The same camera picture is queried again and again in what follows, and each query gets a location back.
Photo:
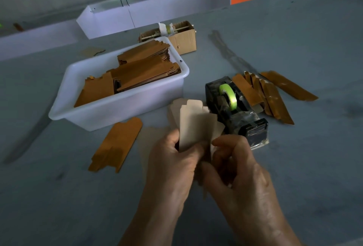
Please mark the black tape dispenser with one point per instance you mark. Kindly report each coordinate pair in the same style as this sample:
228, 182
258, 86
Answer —
244, 124

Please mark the pile of beige blanks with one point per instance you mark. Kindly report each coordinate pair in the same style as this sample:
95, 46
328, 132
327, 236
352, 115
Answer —
193, 124

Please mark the person's left hand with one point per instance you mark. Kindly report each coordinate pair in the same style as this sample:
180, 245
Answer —
170, 172

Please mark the person's right hand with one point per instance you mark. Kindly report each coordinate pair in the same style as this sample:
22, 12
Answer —
247, 189

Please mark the white plastic bin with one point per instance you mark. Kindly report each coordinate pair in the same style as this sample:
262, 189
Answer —
116, 109

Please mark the long white tray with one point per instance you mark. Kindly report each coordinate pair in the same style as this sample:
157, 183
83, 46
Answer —
181, 2
37, 41

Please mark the small cardboard box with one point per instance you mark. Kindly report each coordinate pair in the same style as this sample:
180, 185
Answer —
186, 43

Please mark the gold cartons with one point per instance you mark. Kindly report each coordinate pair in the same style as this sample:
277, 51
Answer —
144, 73

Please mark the person's left forearm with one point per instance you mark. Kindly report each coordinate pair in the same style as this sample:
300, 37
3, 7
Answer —
147, 229

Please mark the small brown object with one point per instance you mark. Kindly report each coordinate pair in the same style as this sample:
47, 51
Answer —
18, 27

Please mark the single beige blank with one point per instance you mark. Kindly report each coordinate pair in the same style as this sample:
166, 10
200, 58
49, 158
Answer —
150, 141

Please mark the green tape roll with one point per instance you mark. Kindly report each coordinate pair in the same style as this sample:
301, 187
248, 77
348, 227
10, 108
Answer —
228, 95

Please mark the person's right forearm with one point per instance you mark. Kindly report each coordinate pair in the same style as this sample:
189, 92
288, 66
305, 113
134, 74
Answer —
269, 236

